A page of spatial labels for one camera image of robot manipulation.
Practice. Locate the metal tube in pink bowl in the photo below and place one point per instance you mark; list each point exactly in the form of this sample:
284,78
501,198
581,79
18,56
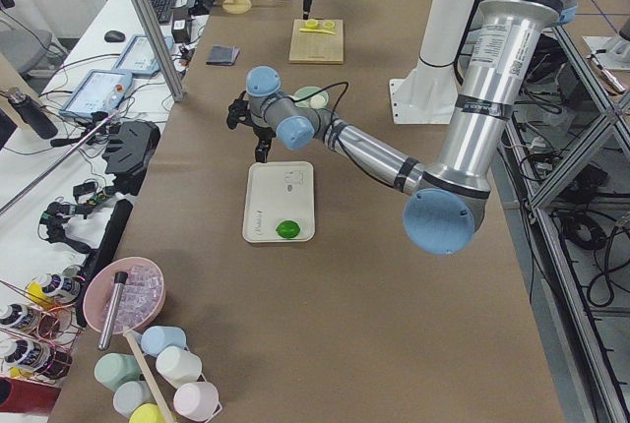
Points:
106,333

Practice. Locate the black water bottle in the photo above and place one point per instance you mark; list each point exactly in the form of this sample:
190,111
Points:
31,113

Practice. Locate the white cup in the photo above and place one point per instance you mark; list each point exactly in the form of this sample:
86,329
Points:
179,366

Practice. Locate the mint green bowl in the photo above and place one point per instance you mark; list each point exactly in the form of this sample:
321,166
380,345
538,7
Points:
303,95

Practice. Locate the grey folded cloth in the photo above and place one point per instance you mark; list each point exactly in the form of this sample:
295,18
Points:
223,55

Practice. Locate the pink bowl with ice cubes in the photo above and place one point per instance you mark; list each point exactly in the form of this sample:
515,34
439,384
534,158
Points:
142,298

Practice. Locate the black computer mouse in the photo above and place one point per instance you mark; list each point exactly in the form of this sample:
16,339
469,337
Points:
114,36

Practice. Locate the grey cup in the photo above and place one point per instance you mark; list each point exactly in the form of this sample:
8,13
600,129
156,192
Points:
130,396

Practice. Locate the pink cup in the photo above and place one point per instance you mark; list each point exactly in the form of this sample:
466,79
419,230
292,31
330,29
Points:
197,401

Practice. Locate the green cup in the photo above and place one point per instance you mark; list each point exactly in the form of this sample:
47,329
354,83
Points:
112,370

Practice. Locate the black plastic bracket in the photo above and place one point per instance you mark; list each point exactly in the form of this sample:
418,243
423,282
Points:
128,153

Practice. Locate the near teach pendant tablet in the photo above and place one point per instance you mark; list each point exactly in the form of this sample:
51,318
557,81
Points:
99,91

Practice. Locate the teach pendant tablet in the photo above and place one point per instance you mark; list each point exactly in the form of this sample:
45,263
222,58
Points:
99,91
138,58

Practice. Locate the copper wire bottle rack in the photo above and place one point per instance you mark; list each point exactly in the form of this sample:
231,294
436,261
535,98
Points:
39,326

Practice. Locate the light blue cup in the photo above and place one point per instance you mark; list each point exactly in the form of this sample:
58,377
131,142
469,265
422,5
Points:
156,339

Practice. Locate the green lime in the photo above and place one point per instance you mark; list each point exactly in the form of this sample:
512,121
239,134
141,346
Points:
288,229

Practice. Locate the aluminium frame post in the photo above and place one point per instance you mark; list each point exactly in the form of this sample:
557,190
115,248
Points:
153,33

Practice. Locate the yellow cup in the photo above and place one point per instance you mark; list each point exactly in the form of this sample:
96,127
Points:
147,413

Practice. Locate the cream rabbit tray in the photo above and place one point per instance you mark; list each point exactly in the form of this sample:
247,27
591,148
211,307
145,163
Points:
277,191

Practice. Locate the bamboo cutting board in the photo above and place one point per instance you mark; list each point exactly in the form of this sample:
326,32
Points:
316,48

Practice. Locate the far teach pendant tablet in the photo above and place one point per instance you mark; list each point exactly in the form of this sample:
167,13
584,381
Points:
138,58

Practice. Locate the lemon half near handle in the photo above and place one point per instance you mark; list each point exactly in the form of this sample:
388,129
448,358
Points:
311,24

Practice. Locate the yellow plastic knife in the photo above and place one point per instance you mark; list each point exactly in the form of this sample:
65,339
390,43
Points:
317,30

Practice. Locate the white steamed bun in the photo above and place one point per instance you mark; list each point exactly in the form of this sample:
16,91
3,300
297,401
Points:
318,101

